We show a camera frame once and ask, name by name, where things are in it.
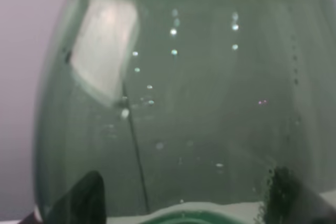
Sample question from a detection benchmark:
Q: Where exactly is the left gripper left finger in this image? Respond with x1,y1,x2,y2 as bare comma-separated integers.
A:
20,171,107,223

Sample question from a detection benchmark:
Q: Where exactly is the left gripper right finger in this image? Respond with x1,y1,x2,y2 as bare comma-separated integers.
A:
259,166,335,223

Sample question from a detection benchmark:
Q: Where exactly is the green plastic water bottle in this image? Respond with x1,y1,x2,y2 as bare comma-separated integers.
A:
34,0,335,223

